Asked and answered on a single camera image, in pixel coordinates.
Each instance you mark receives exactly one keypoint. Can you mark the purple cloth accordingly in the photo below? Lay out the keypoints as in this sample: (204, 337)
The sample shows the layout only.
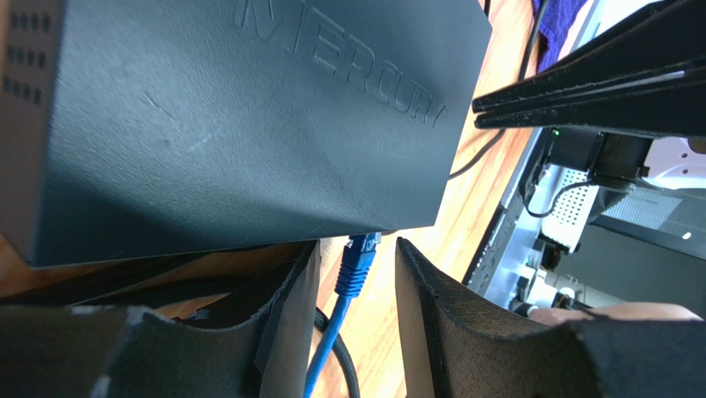
(554, 27)

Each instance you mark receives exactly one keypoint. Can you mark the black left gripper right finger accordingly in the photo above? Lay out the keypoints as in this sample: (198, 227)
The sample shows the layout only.
(455, 343)

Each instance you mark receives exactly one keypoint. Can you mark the aluminium frame rail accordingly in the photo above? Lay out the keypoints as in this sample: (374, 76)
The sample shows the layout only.
(643, 244)

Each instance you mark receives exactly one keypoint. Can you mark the dark grey network switch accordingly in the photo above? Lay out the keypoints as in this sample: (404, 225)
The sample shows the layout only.
(133, 129)

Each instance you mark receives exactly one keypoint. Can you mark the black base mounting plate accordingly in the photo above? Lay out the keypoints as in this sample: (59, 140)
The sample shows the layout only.
(495, 268)

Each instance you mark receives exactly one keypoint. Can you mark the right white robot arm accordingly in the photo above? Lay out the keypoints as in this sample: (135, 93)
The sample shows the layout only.
(618, 161)

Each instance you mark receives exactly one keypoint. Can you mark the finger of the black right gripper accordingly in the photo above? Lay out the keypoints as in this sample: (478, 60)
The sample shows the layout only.
(662, 107)
(659, 38)

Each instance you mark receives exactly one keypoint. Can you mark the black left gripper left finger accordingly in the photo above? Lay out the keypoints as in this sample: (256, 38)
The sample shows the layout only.
(114, 333)

